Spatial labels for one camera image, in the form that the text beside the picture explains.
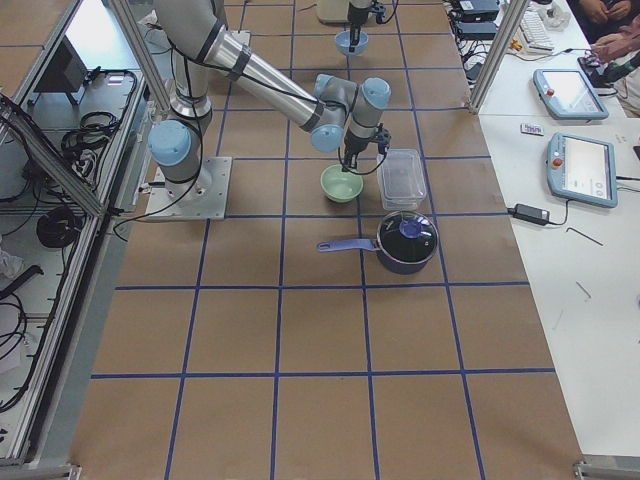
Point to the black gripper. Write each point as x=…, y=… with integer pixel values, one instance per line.
x=353, y=148
x=356, y=13

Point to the blue bowl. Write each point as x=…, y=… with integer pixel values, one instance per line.
x=342, y=41

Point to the green bowl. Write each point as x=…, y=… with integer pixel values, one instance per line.
x=340, y=186

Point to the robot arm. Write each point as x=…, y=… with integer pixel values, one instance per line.
x=340, y=115

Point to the clear plastic food container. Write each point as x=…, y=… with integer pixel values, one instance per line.
x=401, y=180

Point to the blue saucepan with lid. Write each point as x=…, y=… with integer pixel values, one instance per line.
x=405, y=242

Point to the white keyboard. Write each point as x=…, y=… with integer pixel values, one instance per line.
x=533, y=34

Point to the black power adapter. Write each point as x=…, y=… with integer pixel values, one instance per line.
x=530, y=214

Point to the teach pendant far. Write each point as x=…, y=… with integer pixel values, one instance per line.
x=568, y=95

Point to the teach pendant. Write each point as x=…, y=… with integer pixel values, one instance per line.
x=582, y=169
x=568, y=95

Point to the teach pendant near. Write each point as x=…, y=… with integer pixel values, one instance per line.
x=582, y=169

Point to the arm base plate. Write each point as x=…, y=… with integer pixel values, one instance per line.
x=207, y=199

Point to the aluminium frame post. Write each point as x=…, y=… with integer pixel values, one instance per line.
x=510, y=22

